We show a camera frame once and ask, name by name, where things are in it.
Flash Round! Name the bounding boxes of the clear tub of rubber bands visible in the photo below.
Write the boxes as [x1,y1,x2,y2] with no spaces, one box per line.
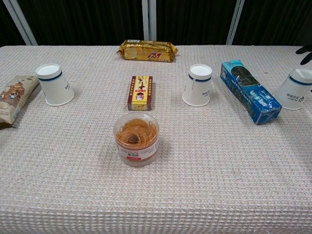
[113,112,160,168]

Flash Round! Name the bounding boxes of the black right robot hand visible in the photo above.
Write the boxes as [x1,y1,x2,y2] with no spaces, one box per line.
[295,44,312,66]

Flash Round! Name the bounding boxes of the beige woven tablecloth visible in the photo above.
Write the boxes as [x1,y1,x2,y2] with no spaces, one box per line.
[0,45,312,234]

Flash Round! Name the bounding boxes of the gold biscuit pack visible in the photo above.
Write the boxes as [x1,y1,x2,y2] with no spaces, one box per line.
[117,39,179,63]

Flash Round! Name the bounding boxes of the brown snack bag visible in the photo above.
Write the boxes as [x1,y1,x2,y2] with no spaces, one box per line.
[0,74,40,129]

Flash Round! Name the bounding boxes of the black curtain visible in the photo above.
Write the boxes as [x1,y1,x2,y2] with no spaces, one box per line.
[0,0,312,47]

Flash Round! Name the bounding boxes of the blue cookie box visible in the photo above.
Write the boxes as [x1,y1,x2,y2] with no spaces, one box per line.
[220,59,283,126]

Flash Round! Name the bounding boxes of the white paper cup trident logo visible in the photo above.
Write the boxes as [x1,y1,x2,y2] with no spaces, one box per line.
[273,68,312,111]

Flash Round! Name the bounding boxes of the white paper cup blue band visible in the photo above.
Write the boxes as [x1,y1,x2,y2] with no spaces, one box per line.
[182,63,213,107]
[35,63,75,107]

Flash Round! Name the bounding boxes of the white frame post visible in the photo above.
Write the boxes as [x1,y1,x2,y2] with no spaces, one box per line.
[1,0,39,46]
[141,0,157,41]
[225,0,245,46]

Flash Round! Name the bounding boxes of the red yellow small box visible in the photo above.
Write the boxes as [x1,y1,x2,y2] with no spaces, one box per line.
[127,75,154,112]

